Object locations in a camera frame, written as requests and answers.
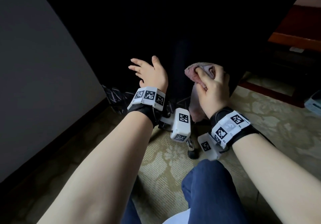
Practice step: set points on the left wrist marker band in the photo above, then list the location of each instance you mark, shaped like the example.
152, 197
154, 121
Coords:
148, 101

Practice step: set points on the pale blue basket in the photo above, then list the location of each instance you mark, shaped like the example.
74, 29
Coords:
313, 103

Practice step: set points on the wrist marker band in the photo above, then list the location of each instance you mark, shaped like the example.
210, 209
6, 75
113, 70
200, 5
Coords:
229, 128
148, 101

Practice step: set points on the person's right hand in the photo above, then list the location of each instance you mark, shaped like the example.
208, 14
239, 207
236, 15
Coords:
214, 93

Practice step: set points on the person's left forearm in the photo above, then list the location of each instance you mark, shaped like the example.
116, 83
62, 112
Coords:
95, 173

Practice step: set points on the white fabric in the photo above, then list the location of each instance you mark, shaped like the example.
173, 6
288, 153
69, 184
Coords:
176, 217

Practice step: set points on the right wrist marker band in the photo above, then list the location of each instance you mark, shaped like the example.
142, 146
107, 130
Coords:
229, 128

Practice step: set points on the blue trousers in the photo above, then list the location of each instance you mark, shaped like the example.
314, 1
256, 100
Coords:
210, 191

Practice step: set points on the person's left hand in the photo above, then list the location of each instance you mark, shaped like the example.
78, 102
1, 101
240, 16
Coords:
151, 74

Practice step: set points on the pink cleaning cloth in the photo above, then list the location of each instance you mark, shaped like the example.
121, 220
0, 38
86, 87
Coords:
195, 106

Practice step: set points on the person's right forearm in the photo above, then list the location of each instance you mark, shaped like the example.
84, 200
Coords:
275, 178

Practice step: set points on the black office chair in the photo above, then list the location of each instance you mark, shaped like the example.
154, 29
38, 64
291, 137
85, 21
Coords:
175, 25

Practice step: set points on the red wooden table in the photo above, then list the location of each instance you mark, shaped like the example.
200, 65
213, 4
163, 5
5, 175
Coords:
296, 30

